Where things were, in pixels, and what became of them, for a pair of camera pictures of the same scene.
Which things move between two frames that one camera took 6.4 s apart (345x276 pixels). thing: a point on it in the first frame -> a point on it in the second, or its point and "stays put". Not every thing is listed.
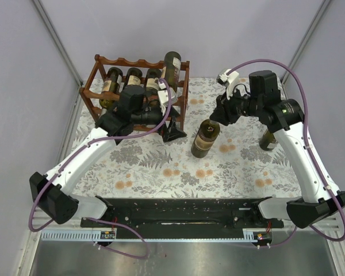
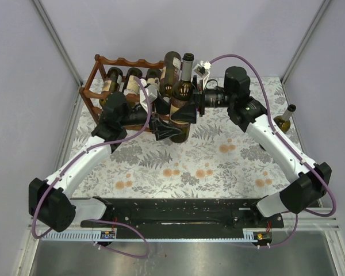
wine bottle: [133, 77] stays put
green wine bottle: [112, 84] stays put
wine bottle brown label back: [172, 62] stays put
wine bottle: [151, 87] stays put
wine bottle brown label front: [208, 131] -> [184, 96]
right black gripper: [219, 114] -> [187, 113]
